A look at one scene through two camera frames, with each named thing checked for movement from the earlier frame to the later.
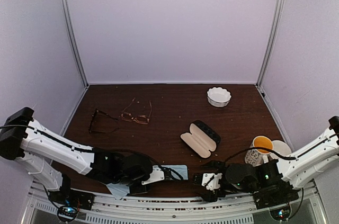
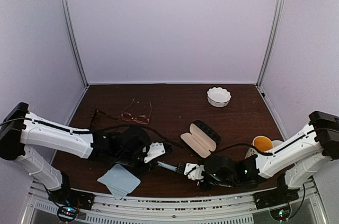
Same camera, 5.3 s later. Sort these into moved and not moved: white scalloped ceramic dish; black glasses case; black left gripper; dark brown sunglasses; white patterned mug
Moved: black left gripper
Not moved: dark brown sunglasses; black glasses case; white scalloped ceramic dish; white patterned mug
